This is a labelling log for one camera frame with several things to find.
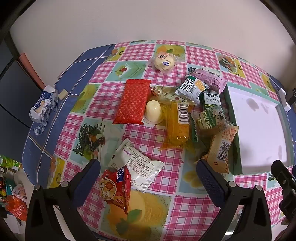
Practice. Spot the white tray with green rim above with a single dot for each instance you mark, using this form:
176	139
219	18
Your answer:
259	129

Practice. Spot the cream pudding cup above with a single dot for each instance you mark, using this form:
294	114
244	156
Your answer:
152	110

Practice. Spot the reddish board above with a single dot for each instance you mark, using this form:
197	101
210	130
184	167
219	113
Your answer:
30	69

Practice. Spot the green white biscuit packet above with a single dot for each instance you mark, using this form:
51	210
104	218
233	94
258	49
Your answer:
211	100

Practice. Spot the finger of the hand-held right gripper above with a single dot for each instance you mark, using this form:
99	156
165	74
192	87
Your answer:
286	185

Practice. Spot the beige snack packet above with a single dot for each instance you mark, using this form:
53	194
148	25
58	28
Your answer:
222	146

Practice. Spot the pink snack packet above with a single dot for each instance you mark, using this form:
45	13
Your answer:
208	77

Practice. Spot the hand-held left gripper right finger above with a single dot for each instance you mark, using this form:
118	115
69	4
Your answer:
211	180

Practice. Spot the red patterned snack packet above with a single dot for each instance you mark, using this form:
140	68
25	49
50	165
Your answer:
131	102

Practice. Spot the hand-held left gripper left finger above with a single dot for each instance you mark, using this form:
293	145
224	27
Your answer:
89	178

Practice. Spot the yellow cake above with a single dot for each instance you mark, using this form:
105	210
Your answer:
178	125

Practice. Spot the small white block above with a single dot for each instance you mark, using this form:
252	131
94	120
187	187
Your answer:
62	94

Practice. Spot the green cartoon snack packet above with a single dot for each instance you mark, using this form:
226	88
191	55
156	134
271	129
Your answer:
209	121

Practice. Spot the dark blue cabinet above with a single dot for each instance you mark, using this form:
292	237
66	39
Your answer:
13	81

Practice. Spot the blue tablecloth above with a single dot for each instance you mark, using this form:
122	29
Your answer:
69	76

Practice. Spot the yellow bun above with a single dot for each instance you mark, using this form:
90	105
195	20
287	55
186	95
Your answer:
164	62

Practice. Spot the small red snack packet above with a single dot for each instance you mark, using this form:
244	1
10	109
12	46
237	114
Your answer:
114	188

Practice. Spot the orange plastic bag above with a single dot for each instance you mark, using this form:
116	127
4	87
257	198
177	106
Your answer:
17	206

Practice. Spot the green white corn snack packet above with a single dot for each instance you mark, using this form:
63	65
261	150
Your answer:
188	90

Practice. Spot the green plastic bag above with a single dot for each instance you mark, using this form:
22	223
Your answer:
9	162

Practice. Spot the small clear candy packet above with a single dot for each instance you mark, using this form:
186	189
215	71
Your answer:
165	93

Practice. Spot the crumpled blue white wrapper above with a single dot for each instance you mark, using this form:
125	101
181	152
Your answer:
41	106

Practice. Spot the white clip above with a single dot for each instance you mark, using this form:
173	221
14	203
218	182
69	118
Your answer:
283	97

